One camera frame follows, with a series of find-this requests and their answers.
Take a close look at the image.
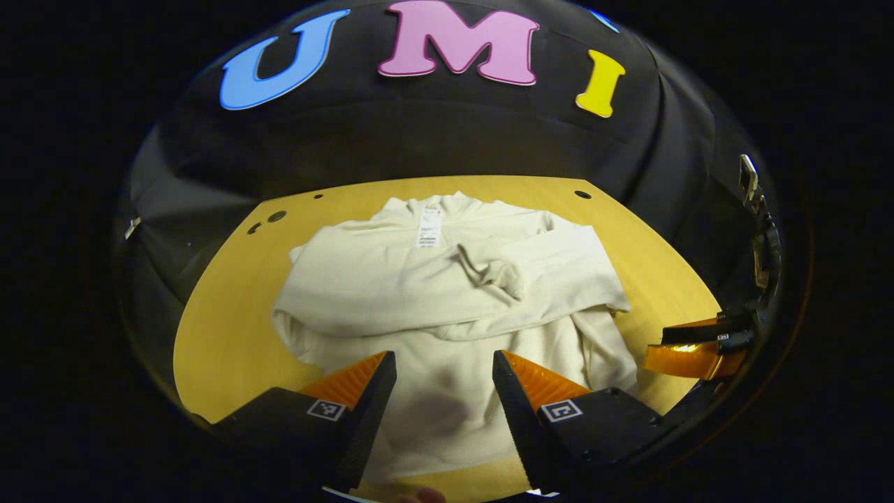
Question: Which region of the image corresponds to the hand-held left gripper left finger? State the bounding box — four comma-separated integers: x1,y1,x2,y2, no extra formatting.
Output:
210,350,397,493

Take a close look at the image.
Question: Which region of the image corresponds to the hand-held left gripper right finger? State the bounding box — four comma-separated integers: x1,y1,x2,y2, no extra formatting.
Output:
492,349,664,493

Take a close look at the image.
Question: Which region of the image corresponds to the white knit sweater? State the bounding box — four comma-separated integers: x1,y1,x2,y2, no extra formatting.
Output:
271,191,640,486

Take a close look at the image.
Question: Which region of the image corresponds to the black metal stand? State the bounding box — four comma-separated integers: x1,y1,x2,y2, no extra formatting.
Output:
738,154,782,308

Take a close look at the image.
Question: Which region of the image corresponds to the white paper garment tag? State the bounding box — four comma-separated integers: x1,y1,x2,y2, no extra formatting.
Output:
416,208,444,249

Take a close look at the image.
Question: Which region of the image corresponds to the black backdrop cloth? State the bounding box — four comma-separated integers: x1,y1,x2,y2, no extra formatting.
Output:
115,0,776,392

